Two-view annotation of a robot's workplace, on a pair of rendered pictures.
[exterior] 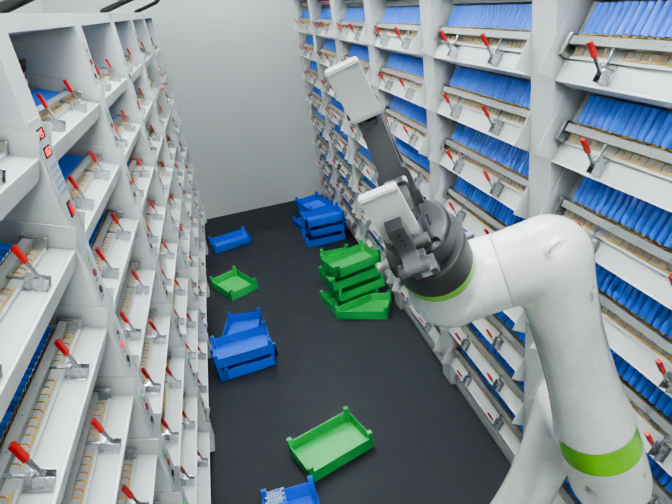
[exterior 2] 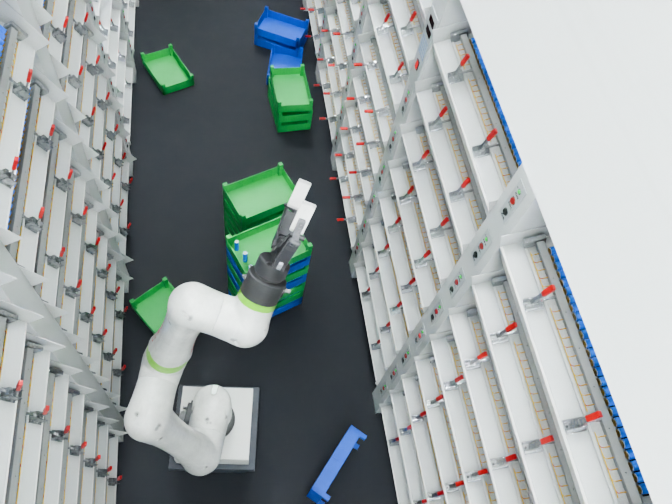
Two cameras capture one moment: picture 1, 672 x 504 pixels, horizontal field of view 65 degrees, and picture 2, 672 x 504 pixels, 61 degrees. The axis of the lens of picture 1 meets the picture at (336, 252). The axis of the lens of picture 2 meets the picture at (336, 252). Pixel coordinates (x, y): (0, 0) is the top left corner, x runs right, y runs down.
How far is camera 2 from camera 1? 146 cm
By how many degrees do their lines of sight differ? 95
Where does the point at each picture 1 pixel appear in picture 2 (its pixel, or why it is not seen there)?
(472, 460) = not seen: outside the picture
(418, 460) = not seen: outside the picture
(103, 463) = (472, 461)
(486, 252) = (228, 299)
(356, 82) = (302, 210)
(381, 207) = (303, 186)
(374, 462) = not seen: outside the picture
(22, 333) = (506, 385)
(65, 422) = (482, 412)
